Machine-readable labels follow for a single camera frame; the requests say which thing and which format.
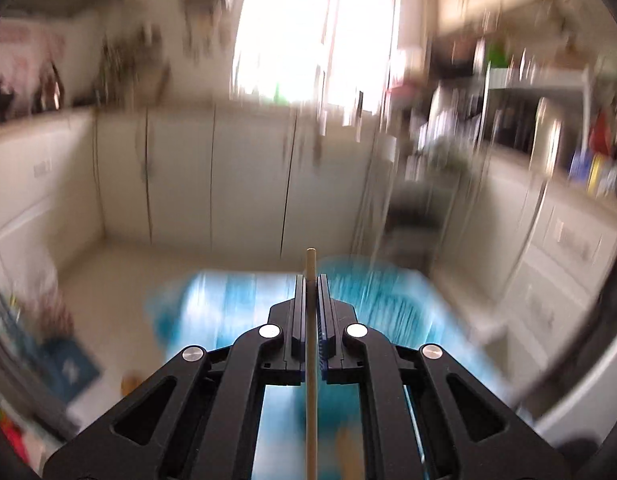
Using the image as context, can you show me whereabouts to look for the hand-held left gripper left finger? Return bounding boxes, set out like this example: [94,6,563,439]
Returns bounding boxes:
[42,274,308,480]

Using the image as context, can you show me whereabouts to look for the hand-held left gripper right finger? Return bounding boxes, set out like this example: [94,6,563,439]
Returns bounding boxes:
[315,274,540,480]

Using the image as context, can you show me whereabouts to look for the single plain wooden chopstick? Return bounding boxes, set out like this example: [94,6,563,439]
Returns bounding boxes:
[305,248,317,480]

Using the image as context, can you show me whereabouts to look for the white rolling storage cart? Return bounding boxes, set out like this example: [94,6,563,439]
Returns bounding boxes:
[358,150,465,273]

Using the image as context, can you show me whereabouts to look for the white base cabinets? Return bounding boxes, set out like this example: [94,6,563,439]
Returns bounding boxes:
[0,105,379,273]

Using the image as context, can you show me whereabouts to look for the blue flat box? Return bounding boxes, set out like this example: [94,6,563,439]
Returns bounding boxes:
[42,337,102,402]

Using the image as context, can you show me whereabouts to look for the white drawer unit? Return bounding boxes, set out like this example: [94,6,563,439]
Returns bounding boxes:
[488,170,617,363]

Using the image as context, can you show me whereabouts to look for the white refrigerator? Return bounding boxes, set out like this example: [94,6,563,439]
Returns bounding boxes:
[535,310,617,443]

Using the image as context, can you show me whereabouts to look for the kitchen window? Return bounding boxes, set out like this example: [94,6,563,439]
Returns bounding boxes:
[233,0,404,111]

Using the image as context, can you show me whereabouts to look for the white countertop shelf rack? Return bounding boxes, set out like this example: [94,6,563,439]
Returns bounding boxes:
[483,65,595,161]

